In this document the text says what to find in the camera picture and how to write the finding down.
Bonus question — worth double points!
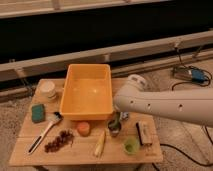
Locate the black and white eraser block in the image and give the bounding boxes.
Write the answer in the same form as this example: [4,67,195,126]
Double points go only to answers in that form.
[136,121,152,145]

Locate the black cable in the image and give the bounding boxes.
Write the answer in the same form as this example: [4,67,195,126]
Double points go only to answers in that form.
[151,126,213,171]

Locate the yellow corn cob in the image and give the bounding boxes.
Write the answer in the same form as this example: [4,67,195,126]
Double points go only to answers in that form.
[94,131,106,157]

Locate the green pepper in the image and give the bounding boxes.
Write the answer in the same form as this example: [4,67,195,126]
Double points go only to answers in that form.
[110,112,120,130]

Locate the white dish brush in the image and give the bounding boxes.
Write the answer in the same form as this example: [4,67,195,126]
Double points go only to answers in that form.
[28,112,62,154]

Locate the blue device on floor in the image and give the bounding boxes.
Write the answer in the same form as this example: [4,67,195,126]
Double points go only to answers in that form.
[172,67,206,83]

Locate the bunch of purple grapes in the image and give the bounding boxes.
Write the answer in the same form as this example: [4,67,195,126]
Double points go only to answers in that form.
[44,130,74,153]

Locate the wooden table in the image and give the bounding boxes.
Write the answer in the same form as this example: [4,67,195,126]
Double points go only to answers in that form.
[9,79,163,166]

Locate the cream stacked bowls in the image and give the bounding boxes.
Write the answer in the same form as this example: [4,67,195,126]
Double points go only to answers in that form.
[39,81,56,100]

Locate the green sponge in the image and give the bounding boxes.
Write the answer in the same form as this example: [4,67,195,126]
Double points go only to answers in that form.
[31,104,45,123]

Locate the metal cup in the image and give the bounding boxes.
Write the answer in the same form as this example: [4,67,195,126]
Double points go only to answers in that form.
[108,120,121,137]

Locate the green plastic cup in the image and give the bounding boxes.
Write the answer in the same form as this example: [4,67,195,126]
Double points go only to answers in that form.
[123,137,140,155]

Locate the yellow plastic bin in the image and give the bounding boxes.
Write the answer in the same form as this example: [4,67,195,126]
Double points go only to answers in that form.
[59,64,113,121]

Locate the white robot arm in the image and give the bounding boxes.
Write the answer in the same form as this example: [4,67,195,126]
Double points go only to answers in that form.
[113,74,213,127]

